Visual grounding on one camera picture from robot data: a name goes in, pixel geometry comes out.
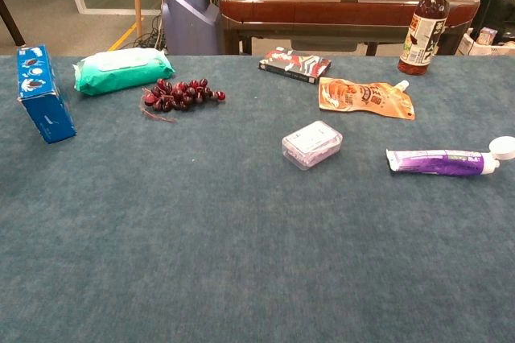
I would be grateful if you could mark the purple toothpaste tube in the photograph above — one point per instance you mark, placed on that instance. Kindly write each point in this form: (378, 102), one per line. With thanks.
(434, 162)

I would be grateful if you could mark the brown drink bottle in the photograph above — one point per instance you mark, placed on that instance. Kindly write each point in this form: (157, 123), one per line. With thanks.
(422, 37)

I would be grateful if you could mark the clear plastic floss box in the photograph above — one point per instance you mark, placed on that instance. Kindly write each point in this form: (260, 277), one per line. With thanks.
(311, 143)

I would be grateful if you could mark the red black patterned flat box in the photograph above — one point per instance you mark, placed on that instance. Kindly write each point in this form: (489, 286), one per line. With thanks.
(295, 65)

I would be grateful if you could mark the dark red grape bunch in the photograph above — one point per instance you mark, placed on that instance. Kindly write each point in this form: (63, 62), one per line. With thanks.
(177, 95)

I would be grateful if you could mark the orange spout pouch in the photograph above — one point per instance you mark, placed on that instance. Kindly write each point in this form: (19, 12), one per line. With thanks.
(362, 97)

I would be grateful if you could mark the brown mahjong table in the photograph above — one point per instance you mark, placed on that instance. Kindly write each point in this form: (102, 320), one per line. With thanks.
(322, 11)

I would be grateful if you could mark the green wet wipes pack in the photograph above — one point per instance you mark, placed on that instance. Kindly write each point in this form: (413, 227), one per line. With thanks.
(120, 73)

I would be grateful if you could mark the blue cardboard box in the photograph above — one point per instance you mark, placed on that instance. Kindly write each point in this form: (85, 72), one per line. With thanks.
(40, 89)

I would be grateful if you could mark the white plastic basket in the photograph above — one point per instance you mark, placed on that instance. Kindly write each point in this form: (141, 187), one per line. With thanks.
(470, 47)

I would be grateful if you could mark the small purple carton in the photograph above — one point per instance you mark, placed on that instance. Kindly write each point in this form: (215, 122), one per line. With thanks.
(487, 35)

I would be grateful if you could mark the black bag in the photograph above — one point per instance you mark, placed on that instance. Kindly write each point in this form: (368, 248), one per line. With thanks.
(497, 9)

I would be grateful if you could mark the dark slanted furniture leg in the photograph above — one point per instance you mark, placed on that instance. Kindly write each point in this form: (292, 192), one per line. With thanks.
(10, 19)

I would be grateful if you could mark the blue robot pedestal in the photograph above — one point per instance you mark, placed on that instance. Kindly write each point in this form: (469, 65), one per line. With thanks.
(189, 17)

